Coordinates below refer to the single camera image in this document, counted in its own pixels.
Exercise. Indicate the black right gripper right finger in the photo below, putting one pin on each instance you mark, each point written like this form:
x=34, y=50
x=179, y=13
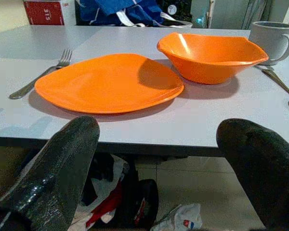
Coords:
x=267, y=173

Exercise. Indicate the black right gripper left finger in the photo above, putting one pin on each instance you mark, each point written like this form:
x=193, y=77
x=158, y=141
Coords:
x=55, y=168

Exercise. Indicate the orange square-rimmed bowl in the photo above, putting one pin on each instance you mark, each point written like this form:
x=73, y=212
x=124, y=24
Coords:
x=207, y=65

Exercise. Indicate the silver metal fork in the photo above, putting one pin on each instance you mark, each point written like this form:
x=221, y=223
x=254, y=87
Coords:
x=36, y=81

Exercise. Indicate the silver metal spoon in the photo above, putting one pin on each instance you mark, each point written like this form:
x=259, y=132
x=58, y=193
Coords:
x=279, y=83

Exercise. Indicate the white crumpled plastic bag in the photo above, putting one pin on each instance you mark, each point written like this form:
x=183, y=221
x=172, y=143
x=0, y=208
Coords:
x=180, y=217

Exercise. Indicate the orange square-rimmed plate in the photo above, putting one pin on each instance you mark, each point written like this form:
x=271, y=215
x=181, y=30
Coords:
x=106, y=84

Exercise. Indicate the red and white cardboard box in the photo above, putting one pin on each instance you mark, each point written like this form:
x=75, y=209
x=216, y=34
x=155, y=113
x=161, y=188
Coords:
x=43, y=13

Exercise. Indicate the white cabinet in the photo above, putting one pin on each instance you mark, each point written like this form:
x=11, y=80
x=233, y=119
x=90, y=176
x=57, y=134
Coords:
x=231, y=13

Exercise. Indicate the black bag with round sticker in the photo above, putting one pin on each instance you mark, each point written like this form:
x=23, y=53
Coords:
x=178, y=10

